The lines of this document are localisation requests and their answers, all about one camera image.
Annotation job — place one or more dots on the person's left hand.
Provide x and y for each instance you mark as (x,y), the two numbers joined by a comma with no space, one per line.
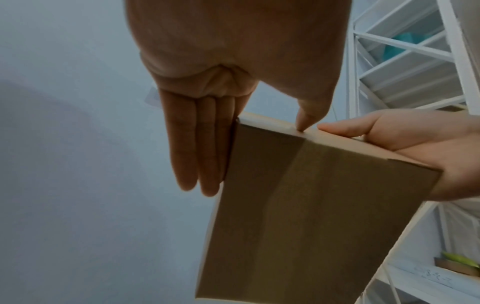
(236,38)

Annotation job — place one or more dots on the person's right hand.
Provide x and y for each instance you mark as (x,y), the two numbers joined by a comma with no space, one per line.
(431,136)

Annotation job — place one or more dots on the brown cardboard box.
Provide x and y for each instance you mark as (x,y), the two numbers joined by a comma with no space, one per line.
(311,213)

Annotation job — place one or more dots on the small brown box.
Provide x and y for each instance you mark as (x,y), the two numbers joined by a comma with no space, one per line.
(453,265)

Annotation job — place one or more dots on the teal crumpled bag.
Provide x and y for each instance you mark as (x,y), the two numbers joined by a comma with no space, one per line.
(401,47)

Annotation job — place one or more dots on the white metal rack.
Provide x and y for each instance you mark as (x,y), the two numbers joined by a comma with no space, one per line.
(457,44)

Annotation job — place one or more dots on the green plastic bag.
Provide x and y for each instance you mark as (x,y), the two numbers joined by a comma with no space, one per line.
(459,257)

